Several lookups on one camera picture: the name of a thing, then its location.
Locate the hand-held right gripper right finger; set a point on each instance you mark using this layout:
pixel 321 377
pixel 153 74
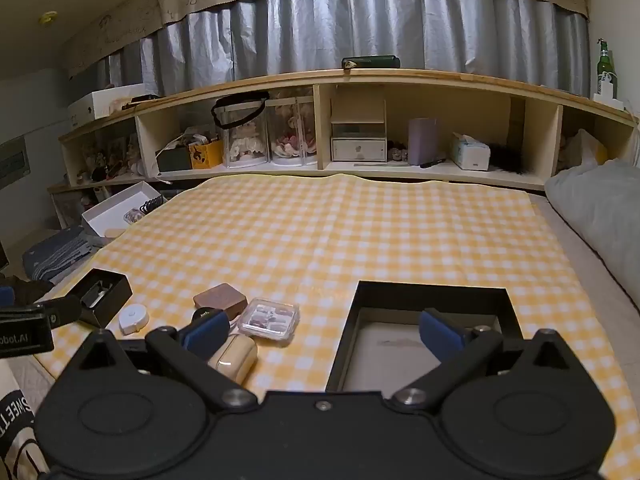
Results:
pixel 442 332

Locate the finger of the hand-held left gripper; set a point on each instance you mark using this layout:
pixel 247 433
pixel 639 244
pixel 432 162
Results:
pixel 60 311
pixel 25 291

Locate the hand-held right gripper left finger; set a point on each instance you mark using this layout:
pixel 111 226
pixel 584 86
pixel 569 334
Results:
pixel 205 332

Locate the beige earbuds case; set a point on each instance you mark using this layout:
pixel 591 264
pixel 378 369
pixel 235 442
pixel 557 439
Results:
pixel 235 360

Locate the small black box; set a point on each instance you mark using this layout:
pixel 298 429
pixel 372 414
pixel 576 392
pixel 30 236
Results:
pixel 112 300

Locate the large black box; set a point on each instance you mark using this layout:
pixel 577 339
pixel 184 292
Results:
pixel 395 360

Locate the clear press-on nail case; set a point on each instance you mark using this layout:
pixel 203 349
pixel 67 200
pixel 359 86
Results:
pixel 267 321

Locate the white tape measure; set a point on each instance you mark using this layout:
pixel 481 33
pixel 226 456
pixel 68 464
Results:
pixel 134 318

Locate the blue denim cloth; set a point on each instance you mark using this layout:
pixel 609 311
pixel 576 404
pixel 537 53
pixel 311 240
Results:
pixel 60 255

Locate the white printed cloth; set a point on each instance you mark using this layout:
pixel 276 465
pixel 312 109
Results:
pixel 20 410

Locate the open white box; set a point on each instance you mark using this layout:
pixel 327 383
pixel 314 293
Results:
pixel 107 215

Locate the yellow checkered cloth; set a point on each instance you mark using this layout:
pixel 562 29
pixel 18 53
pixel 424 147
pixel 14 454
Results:
pixel 300 240

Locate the black hair clip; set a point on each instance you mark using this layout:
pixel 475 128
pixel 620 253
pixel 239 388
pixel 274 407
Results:
pixel 151 205

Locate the pile of small dolls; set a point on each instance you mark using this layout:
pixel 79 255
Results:
pixel 107 157

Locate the black pen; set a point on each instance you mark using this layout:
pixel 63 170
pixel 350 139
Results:
pixel 432 162

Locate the dark green box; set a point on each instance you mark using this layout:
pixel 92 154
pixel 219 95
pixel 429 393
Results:
pixel 172 160

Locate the yellow printed box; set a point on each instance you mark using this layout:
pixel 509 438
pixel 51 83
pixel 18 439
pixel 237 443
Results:
pixel 206 155

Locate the white tissue box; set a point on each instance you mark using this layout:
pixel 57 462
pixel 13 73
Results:
pixel 469 152

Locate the black feather duster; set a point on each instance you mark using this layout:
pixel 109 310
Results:
pixel 515 157

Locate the grey pillow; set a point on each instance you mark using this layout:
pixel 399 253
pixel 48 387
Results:
pixel 595 210

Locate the white cardboard box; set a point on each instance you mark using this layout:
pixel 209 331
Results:
pixel 95 107

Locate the clear doll display case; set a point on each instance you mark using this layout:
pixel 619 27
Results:
pixel 284 135
pixel 307 132

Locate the white plastic bag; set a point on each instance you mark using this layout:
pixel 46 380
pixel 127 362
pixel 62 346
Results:
pixel 582 147

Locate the wooden shelf unit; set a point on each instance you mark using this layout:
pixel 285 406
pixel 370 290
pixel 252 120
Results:
pixel 400 76

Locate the yellow ceiling fixture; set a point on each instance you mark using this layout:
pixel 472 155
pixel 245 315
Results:
pixel 47 17

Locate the dark glasses case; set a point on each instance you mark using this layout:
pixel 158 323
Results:
pixel 370 62

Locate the white bottle holder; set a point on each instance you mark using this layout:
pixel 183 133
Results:
pixel 607 100

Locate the green glass bottle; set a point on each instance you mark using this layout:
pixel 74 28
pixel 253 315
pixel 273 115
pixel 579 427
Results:
pixel 605 72

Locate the grey curtain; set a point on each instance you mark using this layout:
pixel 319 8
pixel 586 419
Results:
pixel 350 25

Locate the grey wall panel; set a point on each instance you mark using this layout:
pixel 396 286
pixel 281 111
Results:
pixel 12 162

